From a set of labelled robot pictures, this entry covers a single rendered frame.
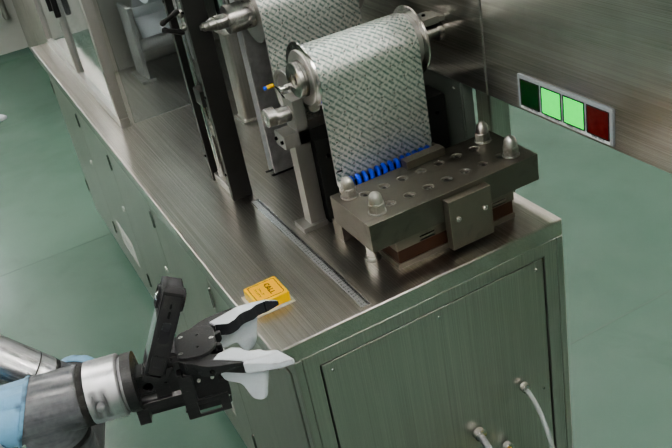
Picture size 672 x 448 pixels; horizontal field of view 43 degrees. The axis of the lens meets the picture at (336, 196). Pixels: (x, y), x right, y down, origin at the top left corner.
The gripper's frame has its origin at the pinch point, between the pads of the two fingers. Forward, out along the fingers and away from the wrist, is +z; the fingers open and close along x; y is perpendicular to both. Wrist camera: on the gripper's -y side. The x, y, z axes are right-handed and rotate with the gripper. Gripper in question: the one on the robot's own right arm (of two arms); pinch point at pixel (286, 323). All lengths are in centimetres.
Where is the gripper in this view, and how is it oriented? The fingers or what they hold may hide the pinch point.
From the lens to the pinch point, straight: 103.9
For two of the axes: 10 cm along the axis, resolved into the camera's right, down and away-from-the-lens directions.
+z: 9.6, -2.5, 1.1
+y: 1.9, 9.1, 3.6
